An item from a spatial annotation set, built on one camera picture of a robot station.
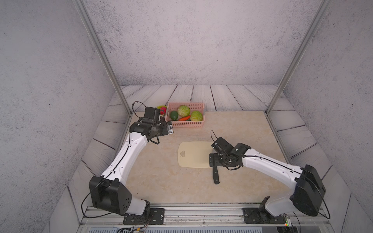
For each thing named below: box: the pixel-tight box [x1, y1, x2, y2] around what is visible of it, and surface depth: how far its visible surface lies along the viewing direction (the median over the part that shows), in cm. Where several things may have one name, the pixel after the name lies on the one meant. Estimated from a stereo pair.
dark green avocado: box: [169, 110, 179, 121], surface depth 116 cm
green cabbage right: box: [190, 110, 204, 122], surface depth 110 cm
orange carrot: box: [178, 115, 191, 121], surface depth 116 cm
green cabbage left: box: [177, 105, 191, 118], surface depth 116 cm
